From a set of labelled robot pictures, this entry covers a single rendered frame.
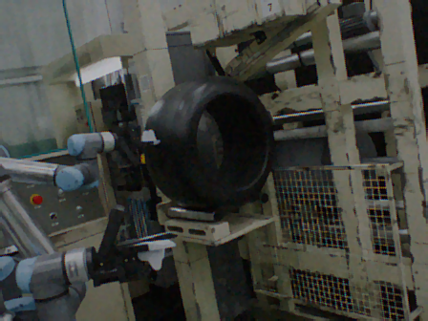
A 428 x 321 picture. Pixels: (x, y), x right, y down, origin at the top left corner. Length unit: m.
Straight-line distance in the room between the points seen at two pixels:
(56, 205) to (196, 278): 0.75
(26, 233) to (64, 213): 1.11
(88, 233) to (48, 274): 1.25
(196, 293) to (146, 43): 1.22
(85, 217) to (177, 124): 0.80
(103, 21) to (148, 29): 9.72
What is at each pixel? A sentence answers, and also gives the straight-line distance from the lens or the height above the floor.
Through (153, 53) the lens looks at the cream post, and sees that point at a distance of 2.19.
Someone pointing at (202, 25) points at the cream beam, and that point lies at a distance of 2.25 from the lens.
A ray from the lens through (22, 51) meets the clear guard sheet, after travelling 2.26.
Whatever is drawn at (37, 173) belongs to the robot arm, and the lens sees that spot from 1.57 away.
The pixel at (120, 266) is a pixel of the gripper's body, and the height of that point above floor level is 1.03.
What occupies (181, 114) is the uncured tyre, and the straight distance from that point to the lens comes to 1.77.
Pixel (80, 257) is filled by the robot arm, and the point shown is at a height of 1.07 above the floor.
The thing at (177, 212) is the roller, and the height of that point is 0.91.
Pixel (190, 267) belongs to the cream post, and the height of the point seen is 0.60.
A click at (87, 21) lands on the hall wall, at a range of 11.79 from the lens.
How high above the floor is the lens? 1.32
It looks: 6 degrees down
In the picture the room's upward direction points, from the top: 11 degrees counter-clockwise
